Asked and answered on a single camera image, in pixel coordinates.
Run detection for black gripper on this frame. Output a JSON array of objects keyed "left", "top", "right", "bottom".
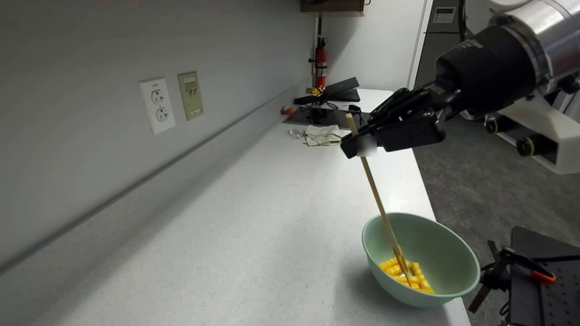
[{"left": 339, "top": 24, "right": 540, "bottom": 160}]

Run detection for black clamp with orange handle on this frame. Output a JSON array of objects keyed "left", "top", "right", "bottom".
[{"left": 466, "top": 240, "right": 558, "bottom": 316}]

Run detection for black perforated platform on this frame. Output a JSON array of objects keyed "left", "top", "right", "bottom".
[{"left": 505, "top": 225, "right": 580, "bottom": 326}]

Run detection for mint green bowl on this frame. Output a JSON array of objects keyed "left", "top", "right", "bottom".
[{"left": 359, "top": 211, "right": 482, "bottom": 312}]

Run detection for red fire extinguisher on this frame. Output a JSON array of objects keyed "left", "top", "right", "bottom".
[{"left": 308, "top": 15, "right": 330, "bottom": 97}]

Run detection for white wall power outlet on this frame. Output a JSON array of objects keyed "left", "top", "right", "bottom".
[{"left": 138, "top": 77, "right": 177, "bottom": 137}]

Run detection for beige cloth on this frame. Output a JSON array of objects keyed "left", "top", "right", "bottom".
[{"left": 288, "top": 124, "right": 342, "bottom": 149}]

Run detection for wooden spatula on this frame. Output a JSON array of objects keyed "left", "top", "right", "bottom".
[{"left": 342, "top": 111, "right": 413, "bottom": 289}]

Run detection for black wedge shaped object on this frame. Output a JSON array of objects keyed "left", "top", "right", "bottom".
[{"left": 292, "top": 77, "right": 362, "bottom": 106}]

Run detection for beige wall switch plate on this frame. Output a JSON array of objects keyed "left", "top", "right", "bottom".
[{"left": 176, "top": 70, "right": 205, "bottom": 122}]

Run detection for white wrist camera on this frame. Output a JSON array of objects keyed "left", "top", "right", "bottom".
[{"left": 482, "top": 90, "right": 580, "bottom": 178}]

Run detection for yellow food pieces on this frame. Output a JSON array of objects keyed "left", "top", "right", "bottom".
[{"left": 377, "top": 256, "right": 437, "bottom": 298}]

